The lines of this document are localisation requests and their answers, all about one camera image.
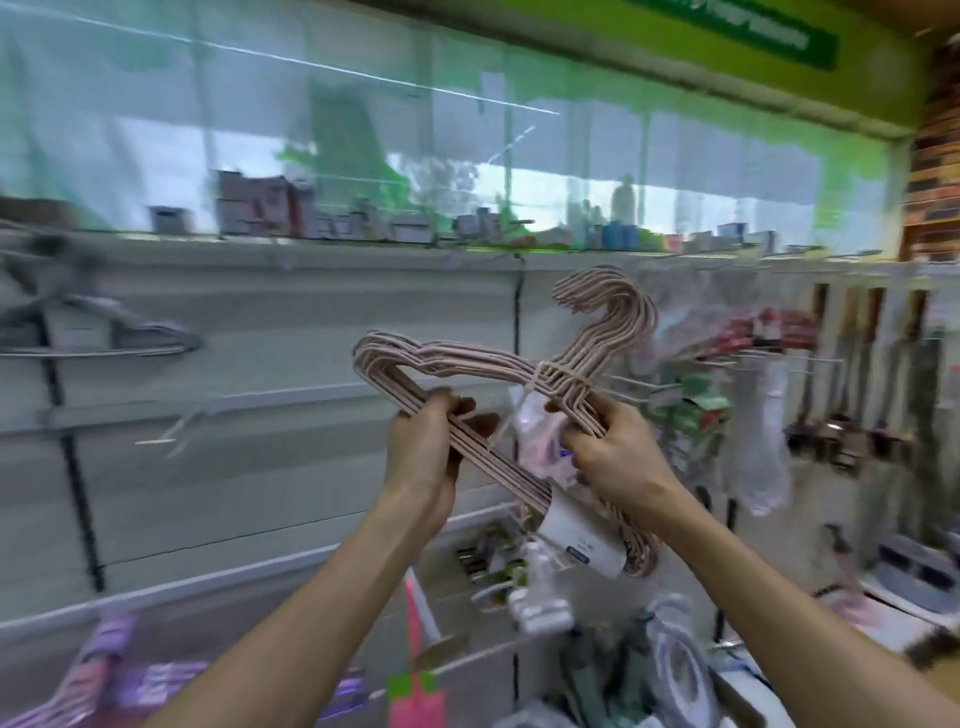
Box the person's left hand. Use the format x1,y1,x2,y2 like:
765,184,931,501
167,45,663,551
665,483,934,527
382,388,500,541

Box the person's right hand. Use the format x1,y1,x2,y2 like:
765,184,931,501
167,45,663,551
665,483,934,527
543,398,703,526

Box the rose gold metal hanger bundle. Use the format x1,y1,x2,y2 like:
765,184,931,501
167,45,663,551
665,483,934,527
352,266,665,580

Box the white display rack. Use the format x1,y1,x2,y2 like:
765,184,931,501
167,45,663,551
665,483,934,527
0,224,960,728

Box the person's right forearm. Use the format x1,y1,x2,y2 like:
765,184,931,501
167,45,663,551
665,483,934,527
659,494,960,728

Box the person's left forearm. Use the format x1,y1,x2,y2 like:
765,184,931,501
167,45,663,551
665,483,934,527
142,494,444,728

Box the plastic wrapped pink toilet seat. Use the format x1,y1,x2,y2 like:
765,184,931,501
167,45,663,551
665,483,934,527
513,389,580,489

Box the hanging clear plastic bag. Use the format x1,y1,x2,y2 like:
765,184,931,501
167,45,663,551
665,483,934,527
722,359,793,519

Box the white plastic hanging items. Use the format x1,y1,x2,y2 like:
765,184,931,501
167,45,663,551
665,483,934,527
508,539,576,639

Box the red hanging packaged goods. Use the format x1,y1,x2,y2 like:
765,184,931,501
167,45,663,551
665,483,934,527
704,305,820,355

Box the row of grey dustpan sets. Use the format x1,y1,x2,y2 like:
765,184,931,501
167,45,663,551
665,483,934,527
783,284,960,616

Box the green and pink hanging goods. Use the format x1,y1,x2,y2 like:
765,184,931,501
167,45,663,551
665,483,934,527
388,577,451,728

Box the white box with red print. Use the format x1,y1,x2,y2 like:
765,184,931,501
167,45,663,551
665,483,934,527
215,170,318,240

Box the green wall sign board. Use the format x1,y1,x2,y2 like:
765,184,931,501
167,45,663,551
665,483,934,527
502,0,931,136

